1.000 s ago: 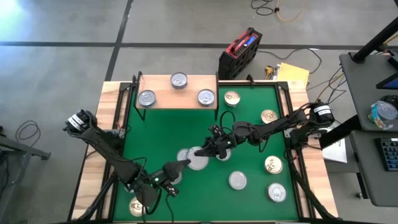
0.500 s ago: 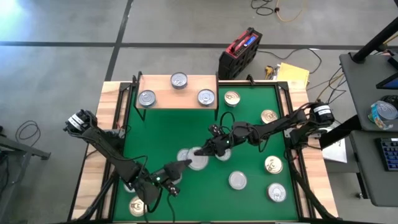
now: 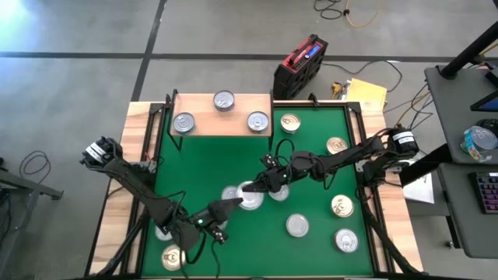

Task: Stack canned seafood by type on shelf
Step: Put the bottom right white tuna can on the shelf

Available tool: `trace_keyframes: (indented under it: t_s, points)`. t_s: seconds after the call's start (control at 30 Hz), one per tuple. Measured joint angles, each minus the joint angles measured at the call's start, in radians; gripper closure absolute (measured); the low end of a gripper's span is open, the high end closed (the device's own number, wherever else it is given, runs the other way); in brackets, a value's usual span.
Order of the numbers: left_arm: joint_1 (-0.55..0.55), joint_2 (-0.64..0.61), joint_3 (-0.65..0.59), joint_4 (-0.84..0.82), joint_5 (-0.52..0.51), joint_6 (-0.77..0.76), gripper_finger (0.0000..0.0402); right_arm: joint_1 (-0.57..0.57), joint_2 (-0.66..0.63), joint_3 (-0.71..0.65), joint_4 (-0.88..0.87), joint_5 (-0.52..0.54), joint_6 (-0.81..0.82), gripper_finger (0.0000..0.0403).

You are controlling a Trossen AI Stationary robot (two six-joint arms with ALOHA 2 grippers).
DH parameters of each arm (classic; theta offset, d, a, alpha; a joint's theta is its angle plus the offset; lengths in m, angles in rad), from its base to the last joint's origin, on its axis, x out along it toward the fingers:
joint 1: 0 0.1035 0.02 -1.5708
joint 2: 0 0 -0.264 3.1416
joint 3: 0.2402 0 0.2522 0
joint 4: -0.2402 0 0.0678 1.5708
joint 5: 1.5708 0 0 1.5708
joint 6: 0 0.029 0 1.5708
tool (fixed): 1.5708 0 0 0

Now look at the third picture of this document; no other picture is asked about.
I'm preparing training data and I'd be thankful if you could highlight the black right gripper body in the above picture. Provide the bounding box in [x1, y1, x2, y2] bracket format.
[268, 164, 300, 194]

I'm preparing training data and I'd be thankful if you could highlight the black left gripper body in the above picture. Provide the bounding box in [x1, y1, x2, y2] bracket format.
[189, 201, 231, 233]

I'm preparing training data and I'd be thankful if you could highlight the light blue cartoon label can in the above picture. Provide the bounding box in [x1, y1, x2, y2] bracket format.
[246, 110, 270, 134]

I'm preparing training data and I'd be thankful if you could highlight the blue albacore solid white can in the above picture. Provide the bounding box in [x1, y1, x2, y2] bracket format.
[212, 89, 237, 113]

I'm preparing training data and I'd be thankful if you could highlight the teal white label tuna can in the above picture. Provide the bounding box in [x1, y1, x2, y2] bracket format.
[172, 111, 197, 135]

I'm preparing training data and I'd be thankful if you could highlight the wooden shelf with black legs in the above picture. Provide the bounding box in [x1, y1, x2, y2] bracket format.
[170, 89, 275, 152]

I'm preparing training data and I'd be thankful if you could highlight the green barcode label can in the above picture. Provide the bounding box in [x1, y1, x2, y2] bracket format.
[220, 184, 240, 201]

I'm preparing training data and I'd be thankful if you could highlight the teal chunk light tuna can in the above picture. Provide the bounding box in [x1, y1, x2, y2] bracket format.
[268, 184, 291, 203]

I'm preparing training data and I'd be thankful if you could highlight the green table mat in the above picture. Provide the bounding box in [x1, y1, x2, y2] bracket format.
[140, 107, 375, 278]

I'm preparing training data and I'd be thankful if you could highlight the green nutrition label can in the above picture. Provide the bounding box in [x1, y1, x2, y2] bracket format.
[285, 212, 310, 238]

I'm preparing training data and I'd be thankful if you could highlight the silver pull-tab can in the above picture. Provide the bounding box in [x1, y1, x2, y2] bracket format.
[154, 225, 174, 243]
[334, 228, 359, 254]

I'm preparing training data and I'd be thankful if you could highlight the pale gold lid can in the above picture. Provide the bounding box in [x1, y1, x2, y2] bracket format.
[279, 113, 302, 135]
[330, 194, 356, 219]

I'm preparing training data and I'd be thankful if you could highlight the gold lid teal label can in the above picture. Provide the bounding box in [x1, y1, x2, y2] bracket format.
[325, 135, 349, 156]

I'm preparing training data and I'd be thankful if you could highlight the red and black tool case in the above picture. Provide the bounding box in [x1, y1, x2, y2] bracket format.
[272, 33, 330, 101]

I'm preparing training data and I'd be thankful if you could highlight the yellow paper pad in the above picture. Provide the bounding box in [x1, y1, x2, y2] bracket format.
[345, 78, 388, 108]

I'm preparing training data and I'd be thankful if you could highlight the white paper sheet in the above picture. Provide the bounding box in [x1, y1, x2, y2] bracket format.
[400, 155, 436, 205]

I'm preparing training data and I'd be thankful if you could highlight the black desk support bar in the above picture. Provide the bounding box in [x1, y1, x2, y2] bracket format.
[400, 142, 455, 187]

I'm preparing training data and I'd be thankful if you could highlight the grey desk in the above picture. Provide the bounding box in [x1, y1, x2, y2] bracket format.
[437, 163, 498, 260]
[423, 64, 498, 165]

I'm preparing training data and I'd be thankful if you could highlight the grey metal stand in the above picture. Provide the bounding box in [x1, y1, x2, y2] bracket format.
[0, 157, 65, 280]

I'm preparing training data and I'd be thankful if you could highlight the can on side desk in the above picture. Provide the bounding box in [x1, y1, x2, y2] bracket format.
[460, 124, 498, 163]

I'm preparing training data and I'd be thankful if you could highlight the black keyboard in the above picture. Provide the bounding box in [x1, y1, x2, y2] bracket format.
[468, 170, 498, 215]

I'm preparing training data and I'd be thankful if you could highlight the black computer mouse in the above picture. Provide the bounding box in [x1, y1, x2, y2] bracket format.
[476, 117, 498, 133]

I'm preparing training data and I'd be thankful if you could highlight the black tablet screen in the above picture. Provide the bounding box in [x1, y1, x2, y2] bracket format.
[469, 88, 498, 114]

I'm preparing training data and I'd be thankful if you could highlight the black monitor pole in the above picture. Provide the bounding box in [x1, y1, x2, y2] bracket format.
[439, 21, 498, 81]

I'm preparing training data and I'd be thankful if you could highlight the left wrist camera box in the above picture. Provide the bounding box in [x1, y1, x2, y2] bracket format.
[209, 228, 230, 245]

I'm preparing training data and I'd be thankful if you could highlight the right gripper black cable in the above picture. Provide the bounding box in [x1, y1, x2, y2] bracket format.
[274, 138, 296, 166]

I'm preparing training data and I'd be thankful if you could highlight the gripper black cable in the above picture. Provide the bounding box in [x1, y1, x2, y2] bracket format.
[181, 233, 223, 279]
[274, 138, 296, 166]

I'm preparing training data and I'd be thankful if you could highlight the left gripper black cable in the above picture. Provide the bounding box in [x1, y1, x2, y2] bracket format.
[181, 233, 223, 279]

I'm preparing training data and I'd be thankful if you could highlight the black metal table frame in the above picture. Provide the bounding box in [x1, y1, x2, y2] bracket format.
[83, 93, 421, 280]

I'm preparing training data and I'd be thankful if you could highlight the black cable bundle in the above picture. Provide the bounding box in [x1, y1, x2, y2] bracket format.
[387, 81, 435, 143]

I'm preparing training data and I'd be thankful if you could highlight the long black floor cable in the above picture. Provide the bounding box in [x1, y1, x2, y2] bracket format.
[322, 60, 404, 94]

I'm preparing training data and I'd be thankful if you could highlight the orange floor cable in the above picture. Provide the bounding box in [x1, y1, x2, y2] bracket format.
[344, 0, 386, 29]

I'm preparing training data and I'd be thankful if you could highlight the black floor cable with plug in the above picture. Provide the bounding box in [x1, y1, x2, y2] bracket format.
[313, 0, 349, 20]

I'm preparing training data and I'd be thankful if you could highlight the coiled black floor cable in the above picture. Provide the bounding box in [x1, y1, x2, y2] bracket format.
[18, 149, 52, 184]

